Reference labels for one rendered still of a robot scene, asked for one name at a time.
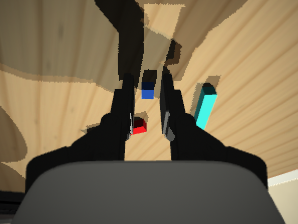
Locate small blue cube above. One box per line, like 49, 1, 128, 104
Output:
141, 82, 154, 99

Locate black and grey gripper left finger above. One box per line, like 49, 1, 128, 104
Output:
25, 73, 135, 195

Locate turquoise rod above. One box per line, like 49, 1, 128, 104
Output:
194, 87, 217, 130

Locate red rod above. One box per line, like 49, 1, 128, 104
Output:
131, 119, 147, 135

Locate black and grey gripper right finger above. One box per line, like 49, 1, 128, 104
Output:
160, 74, 268, 190

